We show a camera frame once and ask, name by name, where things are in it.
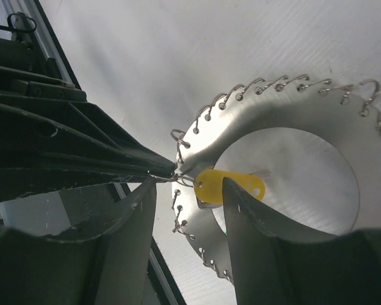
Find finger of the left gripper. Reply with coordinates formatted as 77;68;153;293
0;151;175;203

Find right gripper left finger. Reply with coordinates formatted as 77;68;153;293
0;178;157;304

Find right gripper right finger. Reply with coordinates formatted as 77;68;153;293
223;178;381;304

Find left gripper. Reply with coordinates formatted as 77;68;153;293
0;12;177;174

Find yellow tag key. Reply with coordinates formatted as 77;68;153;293
193;168;271;209

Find metal disc with keyrings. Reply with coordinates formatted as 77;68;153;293
171;74;381;281

